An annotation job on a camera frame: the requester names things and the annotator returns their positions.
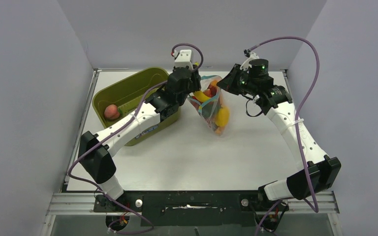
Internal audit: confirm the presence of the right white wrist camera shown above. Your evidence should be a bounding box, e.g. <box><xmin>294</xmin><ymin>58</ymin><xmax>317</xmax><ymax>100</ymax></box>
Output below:
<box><xmin>241</xmin><ymin>49</ymin><xmax>260</xmax><ymax>72</ymax></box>

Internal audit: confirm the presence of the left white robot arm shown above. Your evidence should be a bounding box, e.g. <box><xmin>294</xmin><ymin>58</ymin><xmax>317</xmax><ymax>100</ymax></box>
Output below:
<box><xmin>78</xmin><ymin>67</ymin><xmax>201</xmax><ymax>200</ymax></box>

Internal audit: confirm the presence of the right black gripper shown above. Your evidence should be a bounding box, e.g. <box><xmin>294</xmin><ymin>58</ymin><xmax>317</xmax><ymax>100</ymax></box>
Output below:
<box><xmin>217</xmin><ymin>64</ymin><xmax>257</xmax><ymax>96</ymax></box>

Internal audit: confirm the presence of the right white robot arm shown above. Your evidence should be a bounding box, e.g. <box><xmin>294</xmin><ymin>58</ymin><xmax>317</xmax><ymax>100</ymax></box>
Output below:
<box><xmin>217</xmin><ymin>59</ymin><xmax>341</xmax><ymax>210</ymax></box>

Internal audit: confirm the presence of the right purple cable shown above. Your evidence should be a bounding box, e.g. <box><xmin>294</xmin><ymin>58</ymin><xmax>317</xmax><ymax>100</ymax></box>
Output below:
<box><xmin>244</xmin><ymin>36</ymin><xmax>320</xmax><ymax>214</ymax></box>

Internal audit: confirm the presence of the clear zip top bag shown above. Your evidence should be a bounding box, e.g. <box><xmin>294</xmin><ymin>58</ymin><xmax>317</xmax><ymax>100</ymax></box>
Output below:
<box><xmin>187</xmin><ymin>75</ymin><xmax>229</xmax><ymax>135</ymax></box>

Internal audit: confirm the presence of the purple cable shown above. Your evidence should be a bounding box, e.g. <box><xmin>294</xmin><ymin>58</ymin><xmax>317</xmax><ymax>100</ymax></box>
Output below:
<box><xmin>244</xmin><ymin>36</ymin><xmax>320</xmax><ymax>214</ymax></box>
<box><xmin>67</xmin><ymin>43</ymin><xmax>204</xmax><ymax>235</ymax></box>

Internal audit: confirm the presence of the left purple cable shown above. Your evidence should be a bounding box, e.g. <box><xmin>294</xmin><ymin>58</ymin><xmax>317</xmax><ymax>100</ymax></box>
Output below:
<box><xmin>67</xmin><ymin>43</ymin><xmax>204</xmax><ymax>235</ymax></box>

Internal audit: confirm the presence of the yellow toy banana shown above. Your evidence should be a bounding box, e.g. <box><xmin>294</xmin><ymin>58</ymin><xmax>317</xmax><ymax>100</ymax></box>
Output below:
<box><xmin>193</xmin><ymin>90</ymin><xmax>210</xmax><ymax>103</ymax></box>

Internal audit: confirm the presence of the olive green plastic bin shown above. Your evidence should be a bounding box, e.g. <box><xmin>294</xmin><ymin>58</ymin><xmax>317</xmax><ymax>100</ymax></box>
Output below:
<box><xmin>93</xmin><ymin>67</ymin><xmax>168</xmax><ymax>128</ymax></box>

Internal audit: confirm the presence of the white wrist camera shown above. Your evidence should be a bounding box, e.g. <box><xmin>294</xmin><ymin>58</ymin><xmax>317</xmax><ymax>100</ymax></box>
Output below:
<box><xmin>171</xmin><ymin>49</ymin><xmax>193</xmax><ymax>70</ymax></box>
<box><xmin>241</xmin><ymin>49</ymin><xmax>260</xmax><ymax>72</ymax></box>

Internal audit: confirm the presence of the pink toy peach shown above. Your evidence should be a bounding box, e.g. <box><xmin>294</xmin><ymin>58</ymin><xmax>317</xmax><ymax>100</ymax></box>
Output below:
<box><xmin>104</xmin><ymin>104</ymin><xmax>121</xmax><ymax>120</ymax></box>

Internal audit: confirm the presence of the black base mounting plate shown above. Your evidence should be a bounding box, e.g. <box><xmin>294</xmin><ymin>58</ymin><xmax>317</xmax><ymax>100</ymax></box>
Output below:
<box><xmin>94</xmin><ymin>190</ymin><xmax>289</xmax><ymax>231</ymax></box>

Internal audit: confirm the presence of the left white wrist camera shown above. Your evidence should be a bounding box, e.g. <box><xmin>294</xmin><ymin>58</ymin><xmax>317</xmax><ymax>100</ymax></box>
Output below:
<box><xmin>171</xmin><ymin>49</ymin><xmax>193</xmax><ymax>70</ymax></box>

